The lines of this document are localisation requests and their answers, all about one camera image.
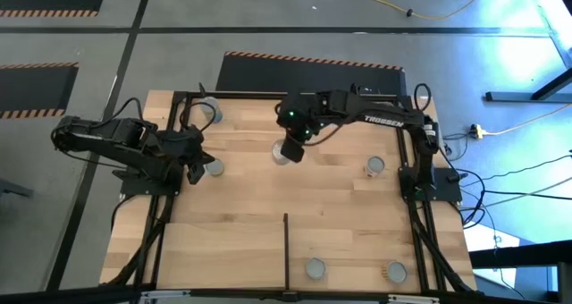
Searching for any yellow floor cable black plug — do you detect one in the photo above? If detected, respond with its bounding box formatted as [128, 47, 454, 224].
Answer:
[357, 0, 495, 21]

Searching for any grey chair base leg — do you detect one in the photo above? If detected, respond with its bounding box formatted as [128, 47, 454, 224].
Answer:
[0, 178, 35, 198]

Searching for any teal tuna can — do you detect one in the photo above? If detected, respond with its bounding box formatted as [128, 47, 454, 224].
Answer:
[305, 257, 327, 281]

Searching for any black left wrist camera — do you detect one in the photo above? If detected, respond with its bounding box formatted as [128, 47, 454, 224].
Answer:
[186, 162, 207, 186]

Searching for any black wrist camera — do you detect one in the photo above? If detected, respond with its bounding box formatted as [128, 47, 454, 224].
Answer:
[186, 162, 207, 186]
[280, 135, 307, 164]

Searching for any red and white Juicy can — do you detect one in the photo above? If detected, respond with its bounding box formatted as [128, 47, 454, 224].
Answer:
[364, 156, 386, 178]

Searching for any black metal table frame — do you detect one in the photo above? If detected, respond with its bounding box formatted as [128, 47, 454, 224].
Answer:
[100, 82, 477, 304]

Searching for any black desk bar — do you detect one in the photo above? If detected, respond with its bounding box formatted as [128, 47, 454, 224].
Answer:
[468, 239, 572, 269]

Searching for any pink green chicken soup can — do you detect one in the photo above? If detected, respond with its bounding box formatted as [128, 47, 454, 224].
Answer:
[270, 138, 291, 166]

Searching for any silver metal bracket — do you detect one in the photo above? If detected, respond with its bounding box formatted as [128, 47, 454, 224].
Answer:
[387, 293, 442, 304]
[141, 289, 191, 301]

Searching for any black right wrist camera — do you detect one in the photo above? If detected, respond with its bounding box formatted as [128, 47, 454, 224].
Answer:
[280, 135, 307, 164]

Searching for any orange and black patterned can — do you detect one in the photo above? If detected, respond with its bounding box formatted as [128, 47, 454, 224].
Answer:
[382, 260, 408, 284]

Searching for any black desk leg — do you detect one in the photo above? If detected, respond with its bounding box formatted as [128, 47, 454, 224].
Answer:
[484, 64, 572, 104]

